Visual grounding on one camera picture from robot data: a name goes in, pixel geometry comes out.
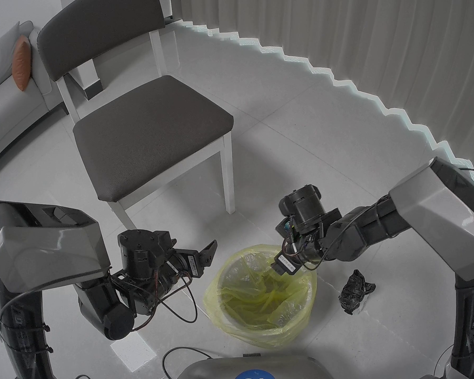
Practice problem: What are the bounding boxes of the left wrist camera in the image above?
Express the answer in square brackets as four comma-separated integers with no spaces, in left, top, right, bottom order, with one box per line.
[152,231,177,256]

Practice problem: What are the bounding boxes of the grey sofa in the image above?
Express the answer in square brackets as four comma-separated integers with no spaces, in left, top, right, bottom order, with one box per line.
[0,21,68,173]

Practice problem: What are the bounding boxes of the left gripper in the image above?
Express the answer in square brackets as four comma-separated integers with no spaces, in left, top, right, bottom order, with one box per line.
[164,240,219,286]

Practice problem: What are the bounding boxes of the dark grey white-legged chair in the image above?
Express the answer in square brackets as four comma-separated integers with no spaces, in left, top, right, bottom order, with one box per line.
[37,0,235,230]

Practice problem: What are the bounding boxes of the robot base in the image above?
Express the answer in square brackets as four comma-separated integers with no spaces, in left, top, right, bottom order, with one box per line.
[180,354,334,379]

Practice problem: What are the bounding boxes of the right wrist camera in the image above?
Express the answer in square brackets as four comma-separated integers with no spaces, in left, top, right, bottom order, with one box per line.
[275,216,298,248]

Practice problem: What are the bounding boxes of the orange pillow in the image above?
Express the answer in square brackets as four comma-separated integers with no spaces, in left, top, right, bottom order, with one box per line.
[13,35,33,92]

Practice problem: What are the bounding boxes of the crumpled black plastic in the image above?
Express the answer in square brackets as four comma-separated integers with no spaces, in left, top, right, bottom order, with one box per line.
[338,269,377,316]

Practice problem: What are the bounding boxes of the yellow plastic bag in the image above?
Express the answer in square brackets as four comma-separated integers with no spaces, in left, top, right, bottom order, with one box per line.
[203,242,318,347]

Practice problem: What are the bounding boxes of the black cable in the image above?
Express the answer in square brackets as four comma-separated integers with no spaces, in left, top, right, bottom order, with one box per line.
[157,272,198,323]
[161,346,223,379]

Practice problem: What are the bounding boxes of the white trash bin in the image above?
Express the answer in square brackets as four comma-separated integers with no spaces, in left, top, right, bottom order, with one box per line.
[215,248,315,340]

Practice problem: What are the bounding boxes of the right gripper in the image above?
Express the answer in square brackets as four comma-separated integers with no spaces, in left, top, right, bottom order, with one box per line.
[270,238,325,278]

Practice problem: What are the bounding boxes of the white curtain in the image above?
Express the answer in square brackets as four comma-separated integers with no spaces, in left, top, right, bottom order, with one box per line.
[168,0,474,196]

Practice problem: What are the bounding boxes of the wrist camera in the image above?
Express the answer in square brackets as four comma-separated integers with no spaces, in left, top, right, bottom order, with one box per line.
[152,231,177,256]
[275,216,298,248]

